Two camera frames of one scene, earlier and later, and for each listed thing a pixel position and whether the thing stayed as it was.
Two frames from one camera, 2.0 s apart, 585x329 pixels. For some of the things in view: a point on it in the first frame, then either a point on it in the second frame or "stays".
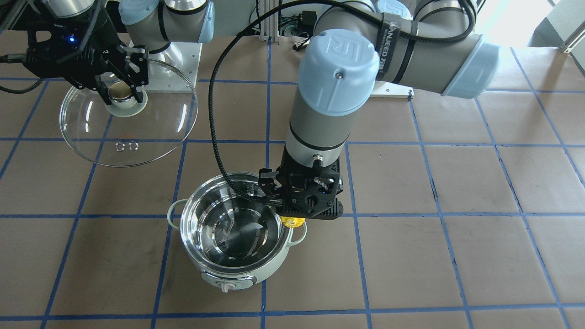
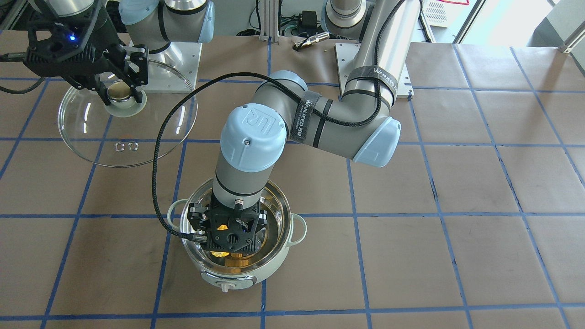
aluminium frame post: x=269 y=26 stays
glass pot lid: x=126 y=133 stays
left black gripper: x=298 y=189 → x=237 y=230
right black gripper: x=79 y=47 stays
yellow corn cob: x=291 y=222 → x=222 y=227
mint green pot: x=232 y=242 stays
